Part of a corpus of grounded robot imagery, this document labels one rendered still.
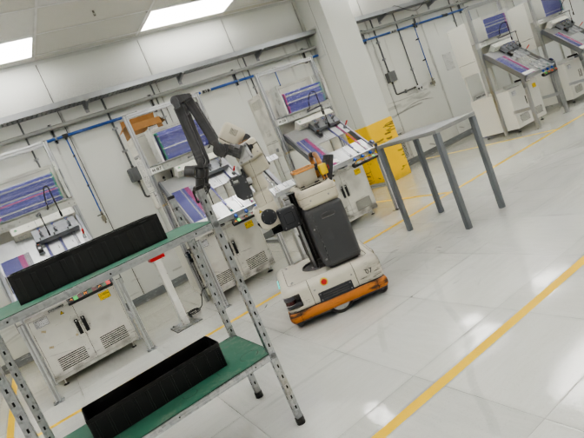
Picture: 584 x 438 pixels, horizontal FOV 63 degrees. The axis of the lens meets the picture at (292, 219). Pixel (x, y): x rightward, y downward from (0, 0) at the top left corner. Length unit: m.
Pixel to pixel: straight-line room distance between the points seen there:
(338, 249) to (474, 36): 5.15
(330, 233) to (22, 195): 2.59
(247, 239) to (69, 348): 1.79
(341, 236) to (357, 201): 2.37
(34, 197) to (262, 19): 4.21
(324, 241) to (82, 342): 2.28
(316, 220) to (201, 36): 4.29
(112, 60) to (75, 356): 3.55
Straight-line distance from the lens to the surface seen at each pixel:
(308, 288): 3.04
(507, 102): 7.62
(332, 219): 3.01
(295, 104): 5.32
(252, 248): 4.71
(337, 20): 7.31
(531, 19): 9.02
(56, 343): 4.37
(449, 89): 9.22
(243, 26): 7.14
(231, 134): 3.12
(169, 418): 1.99
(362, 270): 3.07
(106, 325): 4.39
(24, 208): 4.45
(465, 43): 7.81
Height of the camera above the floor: 1.13
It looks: 9 degrees down
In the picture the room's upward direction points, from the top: 22 degrees counter-clockwise
